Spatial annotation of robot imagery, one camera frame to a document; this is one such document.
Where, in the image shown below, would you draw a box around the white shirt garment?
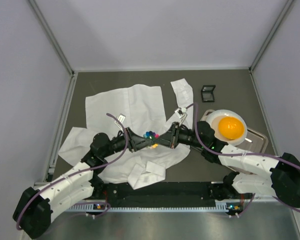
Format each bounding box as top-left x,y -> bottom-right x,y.
58,84 -> 190,190

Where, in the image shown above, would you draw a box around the colourful pompom brooch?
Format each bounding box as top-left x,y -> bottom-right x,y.
143,131 -> 160,149

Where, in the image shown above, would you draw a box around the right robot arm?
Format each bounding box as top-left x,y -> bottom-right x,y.
154,121 -> 300,208

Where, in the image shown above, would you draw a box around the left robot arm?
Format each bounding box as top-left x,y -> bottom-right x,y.
12,127 -> 157,239

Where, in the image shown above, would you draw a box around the white bowl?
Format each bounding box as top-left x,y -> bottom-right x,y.
205,109 -> 248,146

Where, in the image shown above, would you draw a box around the small black open box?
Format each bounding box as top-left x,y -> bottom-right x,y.
200,85 -> 216,103

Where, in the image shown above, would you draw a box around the metal tray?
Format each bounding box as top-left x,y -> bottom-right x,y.
191,109 -> 269,176

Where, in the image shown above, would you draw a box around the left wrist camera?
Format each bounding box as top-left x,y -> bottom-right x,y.
114,114 -> 126,131

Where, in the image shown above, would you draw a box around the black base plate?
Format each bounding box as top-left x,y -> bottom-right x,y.
74,181 -> 253,208

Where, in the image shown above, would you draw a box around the grey cable duct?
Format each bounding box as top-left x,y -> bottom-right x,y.
69,201 -> 241,213

